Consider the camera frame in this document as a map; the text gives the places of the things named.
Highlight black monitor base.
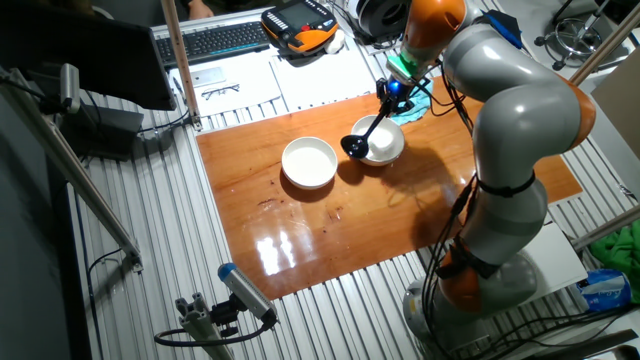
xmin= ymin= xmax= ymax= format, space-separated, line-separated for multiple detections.
xmin=59 ymin=102 xmax=145 ymax=162

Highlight silver blue-ended depth camera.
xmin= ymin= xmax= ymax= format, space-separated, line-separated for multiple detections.
xmin=217 ymin=262 xmax=279 ymax=326

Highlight aluminium profile camera bracket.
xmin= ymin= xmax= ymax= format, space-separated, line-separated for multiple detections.
xmin=174 ymin=292 xmax=241 ymax=360

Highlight silver smartphone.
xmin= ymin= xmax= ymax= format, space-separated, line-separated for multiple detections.
xmin=189 ymin=66 xmax=228 ymax=89

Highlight white printed paper sheet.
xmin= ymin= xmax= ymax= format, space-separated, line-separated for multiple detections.
xmin=269 ymin=47 xmax=377 ymax=112
xmin=168 ymin=60 xmax=283 ymax=119

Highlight aluminium frame post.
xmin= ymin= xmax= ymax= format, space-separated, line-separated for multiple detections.
xmin=571 ymin=204 xmax=640 ymax=253
xmin=159 ymin=0 xmax=203 ymax=132
xmin=569 ymin=2 xmax=640 ymax=87

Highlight blue fabric bag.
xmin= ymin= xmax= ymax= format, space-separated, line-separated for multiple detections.
xmin=482 ymin=8 xmax=524 ymax=50

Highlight blue tissue packet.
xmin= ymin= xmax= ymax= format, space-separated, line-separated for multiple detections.
xmin=575 ymin=268 xmax=634 ymax=314

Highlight brown cardboard panel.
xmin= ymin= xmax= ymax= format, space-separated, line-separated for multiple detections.
xmin=590 ymin=47 xmax=640 ymax=176

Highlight chrome stool base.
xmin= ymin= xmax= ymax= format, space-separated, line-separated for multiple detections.
xmin=533 ymin=0 xmax=631 ymax=71

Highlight black monitor cable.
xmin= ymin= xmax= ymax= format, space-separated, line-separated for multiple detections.
xmin=137 ymin=107 xmax=191 ymax=136

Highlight bystander forearm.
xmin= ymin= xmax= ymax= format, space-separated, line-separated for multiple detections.
xmin=174 ymin=0 xmax=215 ymax=21

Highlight black computer keyboard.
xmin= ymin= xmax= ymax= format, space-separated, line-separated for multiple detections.
xmin=154 ymin=20 xmax=272 ymax=70

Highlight black camera cable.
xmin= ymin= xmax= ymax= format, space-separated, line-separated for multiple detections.
xmin=153 ymin=319 xmax=274 ymax=349

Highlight green printed camera mount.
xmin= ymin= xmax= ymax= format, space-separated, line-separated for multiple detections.
xmin=385 ymin=48 xmax=419 ymax=82

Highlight glossy wooden board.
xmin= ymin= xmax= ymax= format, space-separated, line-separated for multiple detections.
xmin=196 ymin=74 xmax=585 ymax=301

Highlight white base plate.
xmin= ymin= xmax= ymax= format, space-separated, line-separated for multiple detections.
xmin=519 ymin=222 xmax=590 ymax=302

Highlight grey diagonal camera pole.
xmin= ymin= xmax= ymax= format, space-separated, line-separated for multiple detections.
xmin=0 ymin=64 xmax=145 ymax=274

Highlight black round spool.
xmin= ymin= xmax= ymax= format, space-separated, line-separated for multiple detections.
xmin=355 ymin=0 xmax=412 ymax=42

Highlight green cloth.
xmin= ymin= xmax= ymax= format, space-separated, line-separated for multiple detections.
xmin=589 ymin=224 xmax=640 ymax=305

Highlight orange black teach pendant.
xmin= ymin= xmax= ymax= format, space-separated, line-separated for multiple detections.
xmin=260 ymin=0 xmax=340 ymax=55

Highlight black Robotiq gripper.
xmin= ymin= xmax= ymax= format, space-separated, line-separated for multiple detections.
xmin=375 ymin=74 xmax=419 ymax=115

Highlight black rimmed eyeglasses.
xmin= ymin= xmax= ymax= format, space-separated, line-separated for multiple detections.
xmin=200 ymin=82 xmax=241 ymax=101

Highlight black ladle with red accents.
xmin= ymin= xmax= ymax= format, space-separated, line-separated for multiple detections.
xmin=340 ymin=102 xmax=396 ymax=160

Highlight black computer monitor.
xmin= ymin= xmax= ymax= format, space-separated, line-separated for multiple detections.
xmin=0 ymin=0 xmax=177 ymax=112

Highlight white ceramic bowl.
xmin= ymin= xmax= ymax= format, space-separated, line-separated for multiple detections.
xmin=350 ymin=114 xmax=407 ymax=167
xmin=281 ymin=136 xmax=340 ymax=191

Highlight teal terry cloth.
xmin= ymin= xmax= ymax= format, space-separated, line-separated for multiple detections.
xmin=389 ymin=79 xmax=434 ymax=126

